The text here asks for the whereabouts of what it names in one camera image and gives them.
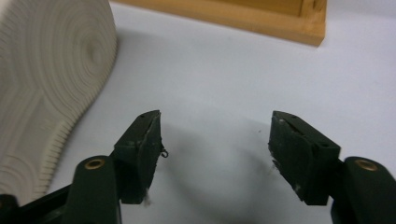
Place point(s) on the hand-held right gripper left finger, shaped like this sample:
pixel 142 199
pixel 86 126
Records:
pixel 140 155

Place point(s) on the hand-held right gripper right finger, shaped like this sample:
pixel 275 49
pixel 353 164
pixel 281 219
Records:
pixel 299 155

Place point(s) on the white sneaker yellow heel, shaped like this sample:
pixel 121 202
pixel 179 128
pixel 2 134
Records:
pixel 46 77

